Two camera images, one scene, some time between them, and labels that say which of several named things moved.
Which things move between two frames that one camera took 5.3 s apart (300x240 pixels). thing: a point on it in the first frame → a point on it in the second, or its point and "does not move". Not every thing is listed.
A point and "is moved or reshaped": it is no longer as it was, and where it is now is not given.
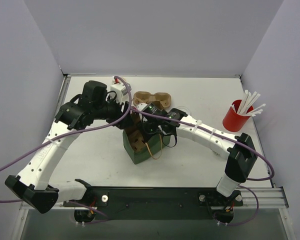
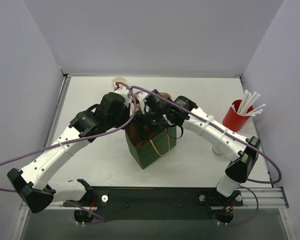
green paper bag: [152, 147] is moved or reshaped
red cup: [234, 122] does not move
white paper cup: [218, 150] does not move
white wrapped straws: [247, 103] does not move
